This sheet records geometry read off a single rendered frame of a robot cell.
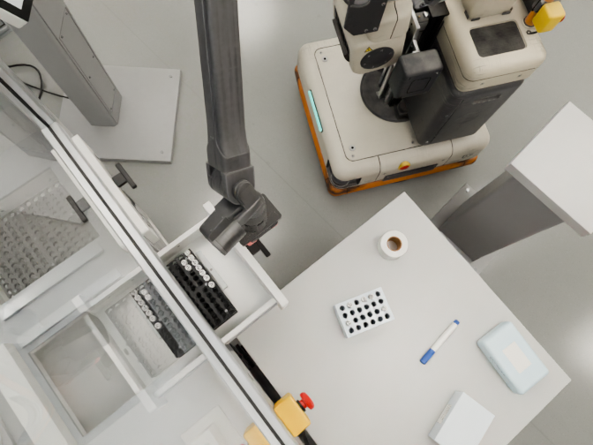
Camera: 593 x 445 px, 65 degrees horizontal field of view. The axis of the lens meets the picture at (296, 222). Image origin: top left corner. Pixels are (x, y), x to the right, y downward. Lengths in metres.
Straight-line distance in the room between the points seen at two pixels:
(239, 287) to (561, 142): 0.98
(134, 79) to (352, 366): 1.64
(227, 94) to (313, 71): 1.24
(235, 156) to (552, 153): 0.98
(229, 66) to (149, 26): 1.77
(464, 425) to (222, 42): 0.95
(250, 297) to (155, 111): 1.29
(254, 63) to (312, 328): 1.47
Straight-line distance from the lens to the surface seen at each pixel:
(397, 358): 1.21
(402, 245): 1.21
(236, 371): 0.95
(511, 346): 1.27
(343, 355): 1.19
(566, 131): 1.55
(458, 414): 1.21
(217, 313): 1.04
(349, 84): 1.96
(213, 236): 0.84
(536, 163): 1.46
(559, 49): 2.77
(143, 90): 2.27
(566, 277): 2.32
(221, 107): 0.76
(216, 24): 0.73
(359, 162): 1.82
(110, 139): 2.20
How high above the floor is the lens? 1.94
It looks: 75 degrees down
